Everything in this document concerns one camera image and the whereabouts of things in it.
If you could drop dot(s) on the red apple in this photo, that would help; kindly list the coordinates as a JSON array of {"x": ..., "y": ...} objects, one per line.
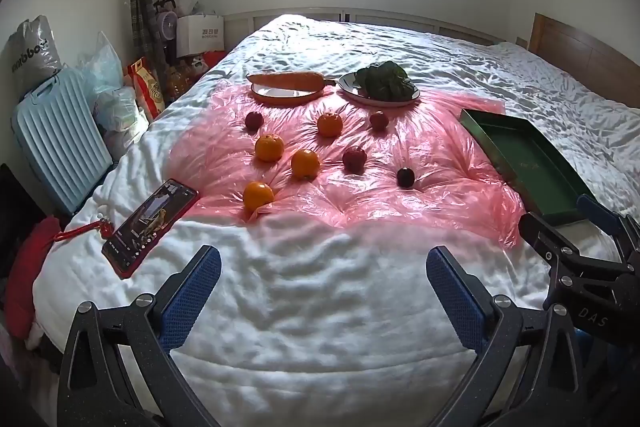
[
  {"x": 379, "y": 121},
  {"x": 254, "y": 120},
  {"x": 354, "y": 158}
]

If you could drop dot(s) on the green leafy vegetable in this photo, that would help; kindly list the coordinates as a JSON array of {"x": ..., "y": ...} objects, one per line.
[{"x": 384, "y": 79}]

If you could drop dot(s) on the smartphone with red case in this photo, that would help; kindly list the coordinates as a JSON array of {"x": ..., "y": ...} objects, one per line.
[{"x": 150, "y": 224}]

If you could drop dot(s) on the carrot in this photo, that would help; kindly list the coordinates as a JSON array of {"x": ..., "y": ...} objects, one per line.
[{"x": 290, "y": 80}]

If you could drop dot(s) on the orange drink bottles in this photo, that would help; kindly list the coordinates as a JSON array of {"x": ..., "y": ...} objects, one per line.
[{"x": 182, "y": 79}]

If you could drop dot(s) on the white metal plate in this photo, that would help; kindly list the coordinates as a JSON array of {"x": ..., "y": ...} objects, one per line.
[{"x": 350, "y": 88}]

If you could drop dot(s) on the orange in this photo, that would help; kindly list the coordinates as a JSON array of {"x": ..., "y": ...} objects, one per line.
[
  {"x": 329, "y": 124},
  {"x": 305, "y": 164},
  {"x": 258, "y": 196},
  {"x": 269, "y": 147}
]

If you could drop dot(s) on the grey printed plastic bag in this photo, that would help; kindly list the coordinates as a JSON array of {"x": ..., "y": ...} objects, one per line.
[{"x": 32, "y": 52}]

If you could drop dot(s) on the pink plastic sheet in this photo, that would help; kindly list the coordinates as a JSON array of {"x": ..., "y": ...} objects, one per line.
[{"x": 440, "y": 187}]

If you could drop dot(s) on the green rectangular tray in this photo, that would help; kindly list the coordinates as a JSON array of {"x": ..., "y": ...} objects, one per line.
[{"x": 530, "y": 162}]

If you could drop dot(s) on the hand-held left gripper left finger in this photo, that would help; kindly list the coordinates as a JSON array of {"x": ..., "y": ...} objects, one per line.
[{"x": 192, "y": 297}]

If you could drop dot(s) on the light blue suitcase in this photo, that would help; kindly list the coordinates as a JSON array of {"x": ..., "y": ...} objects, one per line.
[{"x": 60, "y": 147}]

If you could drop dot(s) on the orange printed rice bag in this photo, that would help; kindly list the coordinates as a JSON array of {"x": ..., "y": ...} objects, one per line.
[{"x": 147, "y": 87}]

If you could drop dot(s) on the white paper shopping bag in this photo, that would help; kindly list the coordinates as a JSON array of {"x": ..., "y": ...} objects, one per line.
[{"x": 200, "y": 34}]

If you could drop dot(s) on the purple small fan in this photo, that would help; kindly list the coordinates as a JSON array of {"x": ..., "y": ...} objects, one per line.
[{"x": 167, "y": 26}]

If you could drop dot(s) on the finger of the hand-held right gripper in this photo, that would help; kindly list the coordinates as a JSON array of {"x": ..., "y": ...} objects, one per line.
[
  {"x": 537, "y": 229},
  {"x": 597, "y": 209}
]

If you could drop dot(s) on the white filled plastic bag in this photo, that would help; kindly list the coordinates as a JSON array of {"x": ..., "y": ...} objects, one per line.
[{"x": 120, "y": 114}]

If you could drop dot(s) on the orange rimmed plate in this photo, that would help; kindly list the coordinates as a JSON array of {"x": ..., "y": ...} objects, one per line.
[{"x": 285, "y": 97}]

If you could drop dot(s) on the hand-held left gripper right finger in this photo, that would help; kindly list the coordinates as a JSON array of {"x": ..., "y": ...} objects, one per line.
[{"x": 455, "y": 297}]

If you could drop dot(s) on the plaid scarf on rack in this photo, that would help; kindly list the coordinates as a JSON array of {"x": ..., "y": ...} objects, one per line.
[{"x": 142, "y": 12}]

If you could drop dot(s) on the clear plastic bag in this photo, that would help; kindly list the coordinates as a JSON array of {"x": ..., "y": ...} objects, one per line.
[{"x": 102, "y": 62}]

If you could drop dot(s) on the dark red plum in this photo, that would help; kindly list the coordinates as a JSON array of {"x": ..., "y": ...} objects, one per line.
[{"x": 405, "y": 177}]

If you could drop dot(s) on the red clothing pile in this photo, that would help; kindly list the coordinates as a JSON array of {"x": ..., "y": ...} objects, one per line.
[{"x": 27, "y": 277}]

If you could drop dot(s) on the wooden headboard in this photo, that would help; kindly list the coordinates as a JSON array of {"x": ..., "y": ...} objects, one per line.
[{"x": 580, "y": 47}]

